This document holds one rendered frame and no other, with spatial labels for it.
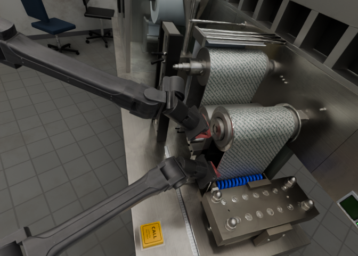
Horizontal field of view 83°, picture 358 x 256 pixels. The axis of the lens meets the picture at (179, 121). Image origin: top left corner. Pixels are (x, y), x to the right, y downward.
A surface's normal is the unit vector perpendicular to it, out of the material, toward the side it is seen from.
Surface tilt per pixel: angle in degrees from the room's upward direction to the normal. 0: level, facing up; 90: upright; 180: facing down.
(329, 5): 90
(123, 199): 15
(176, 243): 0
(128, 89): 19
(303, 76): 90
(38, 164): 0
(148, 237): 0
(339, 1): 90
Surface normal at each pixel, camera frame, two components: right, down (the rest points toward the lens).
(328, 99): -0.95, 0.07
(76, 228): 0.33, -0.56
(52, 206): 0.15, -0.73
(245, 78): 0.26, 0.70
